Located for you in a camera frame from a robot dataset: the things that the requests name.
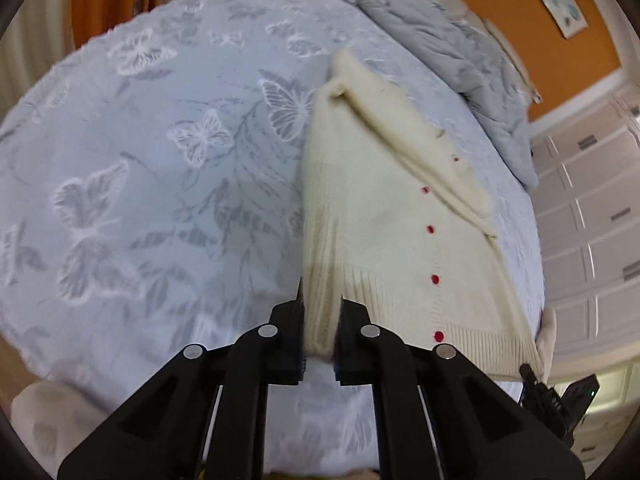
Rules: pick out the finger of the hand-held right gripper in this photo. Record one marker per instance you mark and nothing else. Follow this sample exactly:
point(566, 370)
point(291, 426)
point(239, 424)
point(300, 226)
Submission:
point(526, 379)

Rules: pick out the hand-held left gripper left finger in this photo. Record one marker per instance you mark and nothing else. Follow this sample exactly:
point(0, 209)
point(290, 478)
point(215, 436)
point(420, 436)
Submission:
point(295, 345)

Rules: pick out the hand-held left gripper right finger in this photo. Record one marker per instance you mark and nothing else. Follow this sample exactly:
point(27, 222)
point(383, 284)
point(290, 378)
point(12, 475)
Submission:
point(344, 345)

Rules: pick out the cream knit cardigan red buttons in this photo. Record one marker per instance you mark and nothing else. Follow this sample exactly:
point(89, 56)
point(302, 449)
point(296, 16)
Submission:
point(395, 220)

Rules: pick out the white panelled wardrobe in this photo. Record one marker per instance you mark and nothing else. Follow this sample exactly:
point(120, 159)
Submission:
point(587, 220)

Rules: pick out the white butterfly print bedspread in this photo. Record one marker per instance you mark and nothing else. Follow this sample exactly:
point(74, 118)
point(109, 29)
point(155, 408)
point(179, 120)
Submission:
point(165, 195)

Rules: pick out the grey quilted blanket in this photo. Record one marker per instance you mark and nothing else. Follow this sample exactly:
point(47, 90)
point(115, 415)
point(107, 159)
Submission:
point(450, 55)

